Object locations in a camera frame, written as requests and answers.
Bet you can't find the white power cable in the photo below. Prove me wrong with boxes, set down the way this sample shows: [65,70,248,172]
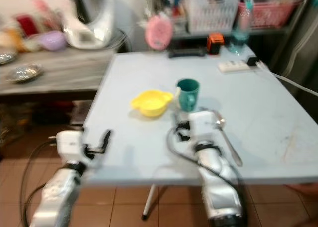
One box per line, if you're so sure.
[257,62,318,97]

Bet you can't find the orange and black device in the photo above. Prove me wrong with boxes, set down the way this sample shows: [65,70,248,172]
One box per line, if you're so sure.
[207,33,226,55]

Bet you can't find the small metal plate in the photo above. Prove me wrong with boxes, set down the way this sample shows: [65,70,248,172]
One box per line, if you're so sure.
[7,64,45,84]

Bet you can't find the purple plastic bowl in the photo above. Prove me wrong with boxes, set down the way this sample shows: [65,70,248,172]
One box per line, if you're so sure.
[39,30,67,52]

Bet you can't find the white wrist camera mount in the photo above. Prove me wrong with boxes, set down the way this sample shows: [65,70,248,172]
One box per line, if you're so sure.
[56,131,86,163]
[187,111,218,146]

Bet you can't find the teal water bottle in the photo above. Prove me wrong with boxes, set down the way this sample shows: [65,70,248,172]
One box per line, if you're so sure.
[229,0,255,55]

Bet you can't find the grey wooden side table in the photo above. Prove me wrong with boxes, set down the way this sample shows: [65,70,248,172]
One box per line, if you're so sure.
[0,46,120,104]

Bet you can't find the metal dish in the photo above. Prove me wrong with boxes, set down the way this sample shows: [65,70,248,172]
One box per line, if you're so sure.
[0,50,19,65]

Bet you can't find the metal shelf rack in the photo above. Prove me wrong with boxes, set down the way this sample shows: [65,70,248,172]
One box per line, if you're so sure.
[139,0,318,88]

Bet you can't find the pink plastic basket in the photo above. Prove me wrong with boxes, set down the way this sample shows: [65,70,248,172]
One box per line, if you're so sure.
[238,0,300,30]

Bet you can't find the white plastic basket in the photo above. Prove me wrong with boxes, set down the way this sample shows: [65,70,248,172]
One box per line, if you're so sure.
[183,0,242,34]

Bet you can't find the white kitchen appliance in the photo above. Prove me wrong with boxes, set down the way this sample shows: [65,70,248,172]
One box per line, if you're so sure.
[62,0,116,50]

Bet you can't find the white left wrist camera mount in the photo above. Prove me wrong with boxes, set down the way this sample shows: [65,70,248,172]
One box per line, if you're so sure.
[56,131,86,163]

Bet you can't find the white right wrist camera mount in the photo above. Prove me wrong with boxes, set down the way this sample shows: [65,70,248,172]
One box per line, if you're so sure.
[187,111,218,146]

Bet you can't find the yellow plastic bowl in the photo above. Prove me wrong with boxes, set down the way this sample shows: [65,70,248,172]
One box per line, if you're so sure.
[130,89,175,118]

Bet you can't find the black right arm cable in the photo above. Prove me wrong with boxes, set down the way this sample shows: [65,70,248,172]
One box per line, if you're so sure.
[167,127,247,224]

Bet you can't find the white table leg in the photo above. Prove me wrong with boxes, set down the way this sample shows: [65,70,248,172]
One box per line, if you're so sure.
[142,184,158,221]

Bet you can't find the metal spoon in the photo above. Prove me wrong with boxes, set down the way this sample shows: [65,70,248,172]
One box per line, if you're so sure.
[212,110,243,167]

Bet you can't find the white power strip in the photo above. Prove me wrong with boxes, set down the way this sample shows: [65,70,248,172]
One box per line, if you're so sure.
[218,60,249,73]

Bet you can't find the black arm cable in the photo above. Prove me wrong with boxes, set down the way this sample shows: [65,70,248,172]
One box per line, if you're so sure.
[19,140,60,224]
[167,127,247,224]

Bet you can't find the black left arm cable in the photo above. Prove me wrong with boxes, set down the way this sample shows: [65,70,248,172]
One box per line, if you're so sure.
[19,140,60,224]

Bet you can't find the flat black object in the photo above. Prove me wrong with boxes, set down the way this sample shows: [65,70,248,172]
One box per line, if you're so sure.
[167,47,208,58]

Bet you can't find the pink round object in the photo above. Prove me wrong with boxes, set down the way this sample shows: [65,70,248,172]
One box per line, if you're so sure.
[145,14,174,52]

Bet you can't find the red container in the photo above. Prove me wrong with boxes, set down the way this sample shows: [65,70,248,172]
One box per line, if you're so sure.
[15,14,38,38]

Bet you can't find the teal mug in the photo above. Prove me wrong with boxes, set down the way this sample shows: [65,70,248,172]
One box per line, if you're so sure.
[175,78,201,112]

